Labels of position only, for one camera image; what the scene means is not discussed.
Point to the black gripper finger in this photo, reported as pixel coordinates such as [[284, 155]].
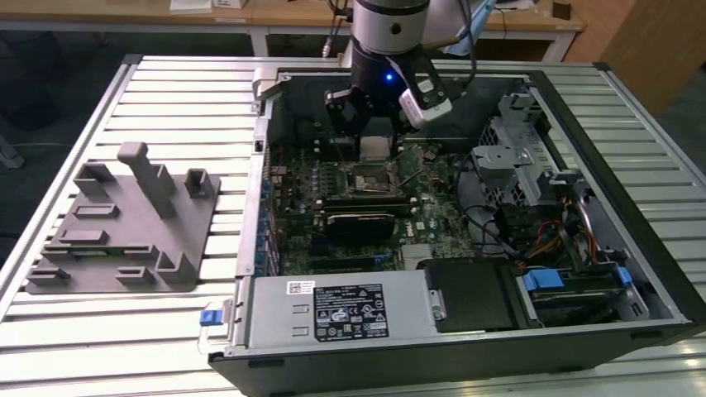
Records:
[[381, 128], [341, 111]]

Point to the silver topped CPU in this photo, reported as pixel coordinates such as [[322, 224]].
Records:
[[376, 149]]

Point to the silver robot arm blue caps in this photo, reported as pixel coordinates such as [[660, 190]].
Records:
[[385, 25]]

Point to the CPU socket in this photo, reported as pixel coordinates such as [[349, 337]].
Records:
[[365, 180]]

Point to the round coin cell battery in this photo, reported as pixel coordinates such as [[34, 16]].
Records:
[[429, 154]]

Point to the green motherboard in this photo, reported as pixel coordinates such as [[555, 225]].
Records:
[[440, 194]]

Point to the metal drive cage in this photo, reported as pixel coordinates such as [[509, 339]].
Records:
[[493, 165]]

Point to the black graphics card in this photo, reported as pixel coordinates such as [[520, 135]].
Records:
[[357, 227]]

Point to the grey plastic cage latch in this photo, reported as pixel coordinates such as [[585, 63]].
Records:
[[559, 178], [517, 103]]

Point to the silver chipset heat sink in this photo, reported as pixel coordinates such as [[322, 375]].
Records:
[[417, 253]]

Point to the white box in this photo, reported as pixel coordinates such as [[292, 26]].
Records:
[[189, 4], [230, 3]]

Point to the black expansion slot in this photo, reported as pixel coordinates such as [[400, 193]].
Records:
[[336, 261]]

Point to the black drive bay cover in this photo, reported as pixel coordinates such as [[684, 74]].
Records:
[[468, 293]]

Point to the grey power supply unit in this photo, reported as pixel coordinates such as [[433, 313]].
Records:
[[274, 314]]

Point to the grey plastic parts rack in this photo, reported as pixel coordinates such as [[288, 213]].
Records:
[[137, 248]]

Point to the wooden cabinet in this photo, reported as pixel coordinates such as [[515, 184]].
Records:
[[649, 41]]

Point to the black hard disk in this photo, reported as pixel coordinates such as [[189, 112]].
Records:
[[579, 297]]

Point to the blue case latch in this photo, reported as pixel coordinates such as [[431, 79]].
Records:
[[209, 317]]

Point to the small blue plastic clip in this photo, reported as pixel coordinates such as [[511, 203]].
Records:
[[624, 276]]

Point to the black open PC case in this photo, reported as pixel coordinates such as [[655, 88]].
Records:
[[385, 372]]

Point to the grey stand foot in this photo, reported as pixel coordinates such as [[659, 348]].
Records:
[[9, 155]]

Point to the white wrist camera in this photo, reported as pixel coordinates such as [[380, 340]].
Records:
[[429, 109]]

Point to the wooden desk white frame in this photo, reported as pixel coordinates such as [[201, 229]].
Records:
[[137, 16]]

